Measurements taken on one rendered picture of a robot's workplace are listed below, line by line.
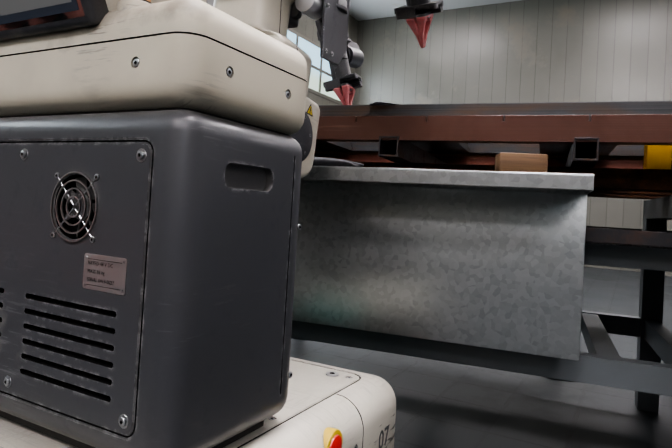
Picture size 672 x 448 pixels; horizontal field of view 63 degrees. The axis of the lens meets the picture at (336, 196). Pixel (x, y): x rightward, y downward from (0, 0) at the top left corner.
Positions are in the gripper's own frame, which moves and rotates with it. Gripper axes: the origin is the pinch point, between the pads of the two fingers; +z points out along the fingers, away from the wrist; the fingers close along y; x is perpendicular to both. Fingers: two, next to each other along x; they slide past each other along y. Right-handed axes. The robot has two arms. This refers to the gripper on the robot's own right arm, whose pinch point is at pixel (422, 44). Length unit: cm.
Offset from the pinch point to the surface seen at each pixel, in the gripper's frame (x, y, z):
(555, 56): -707, 60, 128
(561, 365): 20, -32, 72
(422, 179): 29.7, -7.5, 23.0
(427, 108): 0.1, 0.5, 15.7
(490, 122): 4.0, -15.7, 18.8
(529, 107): -2.7, -23.3, 17.4
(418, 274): 25, -2, 49
